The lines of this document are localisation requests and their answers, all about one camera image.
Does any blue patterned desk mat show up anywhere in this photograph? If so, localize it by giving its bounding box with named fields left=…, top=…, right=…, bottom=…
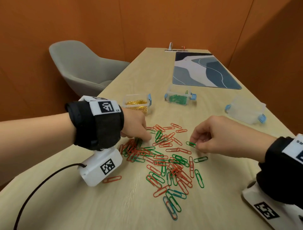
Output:
left=172, top=52, right=242, bottom=90

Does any sorted heap of gold clips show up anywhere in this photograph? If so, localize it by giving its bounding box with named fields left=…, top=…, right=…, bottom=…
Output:
left=125, top=99, right=148, bottom=116

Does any person's left hand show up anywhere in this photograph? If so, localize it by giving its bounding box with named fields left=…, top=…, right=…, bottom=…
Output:
left=121, top=108, right=152, bottom=142

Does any white left marker band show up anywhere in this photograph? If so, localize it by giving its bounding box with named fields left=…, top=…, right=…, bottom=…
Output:
left=78, top=95, right=122, bottom=117

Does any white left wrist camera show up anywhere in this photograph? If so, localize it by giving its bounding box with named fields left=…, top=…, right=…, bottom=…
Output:
left=77, top=146, right=123, bottom=187

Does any white marker band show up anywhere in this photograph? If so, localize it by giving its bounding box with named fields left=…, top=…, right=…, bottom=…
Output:
left=78, top=95, right=122, bottom=117
left=282, top=133, right=303, bottom=164

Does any person's left forearm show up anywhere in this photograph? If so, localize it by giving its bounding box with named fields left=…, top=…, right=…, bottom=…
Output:
left=0, top=112, right=76, bottom=186

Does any black camera cable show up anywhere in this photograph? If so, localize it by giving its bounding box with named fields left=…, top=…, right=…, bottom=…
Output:
left=13, top=163, right=87, bottom=230

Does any white right marker band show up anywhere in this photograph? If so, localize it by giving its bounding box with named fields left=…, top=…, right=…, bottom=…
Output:
left=282, top=133, right=303, bottom=164

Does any person's right hand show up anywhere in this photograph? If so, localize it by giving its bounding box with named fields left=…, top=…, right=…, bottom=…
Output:
left=189, top=115, right=277, bottom=163

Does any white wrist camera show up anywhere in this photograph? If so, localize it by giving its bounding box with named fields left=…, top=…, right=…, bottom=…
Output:
left=77, top=146, right=123, bottom=187
left=241, top=181, right=303, bottom=230

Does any transparent box with blue latches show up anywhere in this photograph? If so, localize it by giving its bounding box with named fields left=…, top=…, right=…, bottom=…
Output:
left=122, top=94, right=152, bottom=117
left=225, top=96, right=267, bottom=125
left=164, top=85, right=197, bottom=106

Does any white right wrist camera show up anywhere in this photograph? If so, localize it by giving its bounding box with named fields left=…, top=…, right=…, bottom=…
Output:
left=241, top=181, right=303, bottom=230

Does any pile of colored paper clips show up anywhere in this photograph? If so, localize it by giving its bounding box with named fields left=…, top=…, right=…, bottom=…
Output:
left=102, top=123, right=209, bottom=221

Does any black left wrist strap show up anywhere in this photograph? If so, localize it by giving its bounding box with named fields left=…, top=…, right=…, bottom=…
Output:
left=65, top=100, right=125, bottom=151

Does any sorted heap of green clips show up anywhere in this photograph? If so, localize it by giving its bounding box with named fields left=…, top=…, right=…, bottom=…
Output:
left=168, top=90, right=189, bottom=105

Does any grey shell chair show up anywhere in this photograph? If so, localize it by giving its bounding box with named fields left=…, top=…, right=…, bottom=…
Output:
left=49, top=40, right=131, bottom=98

